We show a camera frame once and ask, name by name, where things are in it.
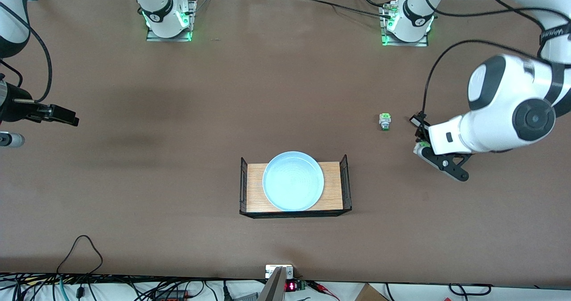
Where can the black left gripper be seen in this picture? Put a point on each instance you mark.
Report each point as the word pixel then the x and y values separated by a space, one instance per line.
pixel 421 132

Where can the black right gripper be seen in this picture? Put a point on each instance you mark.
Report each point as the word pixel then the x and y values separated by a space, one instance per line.
pixel 17 107

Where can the green white switch sideways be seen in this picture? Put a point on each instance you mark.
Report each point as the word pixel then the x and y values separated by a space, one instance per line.
pixel 420 148

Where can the light blue round plate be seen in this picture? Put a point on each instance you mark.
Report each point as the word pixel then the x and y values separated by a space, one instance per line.
pixel 293 181

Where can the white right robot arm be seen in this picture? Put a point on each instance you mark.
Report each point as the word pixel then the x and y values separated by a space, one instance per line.
pixel 11 20

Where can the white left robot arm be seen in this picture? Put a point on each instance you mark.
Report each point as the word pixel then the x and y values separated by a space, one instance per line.
pixel 490 127

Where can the black square white-face push button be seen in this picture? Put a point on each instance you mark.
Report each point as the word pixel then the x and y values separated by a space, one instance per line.
pixel 415 121

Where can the brown cardboard piece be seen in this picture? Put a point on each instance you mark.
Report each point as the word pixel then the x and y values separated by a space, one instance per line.
pixel 370 294

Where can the red LED display module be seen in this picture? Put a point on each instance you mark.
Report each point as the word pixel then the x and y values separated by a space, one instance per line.
pixel 292 286

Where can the green push button switch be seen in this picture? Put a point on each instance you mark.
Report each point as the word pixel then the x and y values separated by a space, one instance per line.
pixel 385 120

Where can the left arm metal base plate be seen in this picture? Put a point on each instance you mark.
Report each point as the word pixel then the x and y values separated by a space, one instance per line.
pixel 403 43

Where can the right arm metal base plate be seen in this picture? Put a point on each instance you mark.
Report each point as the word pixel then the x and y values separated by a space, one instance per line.
pixel 192 20

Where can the metal camera stand bracket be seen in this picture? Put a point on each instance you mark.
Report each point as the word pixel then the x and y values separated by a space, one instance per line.
pixel 279 283

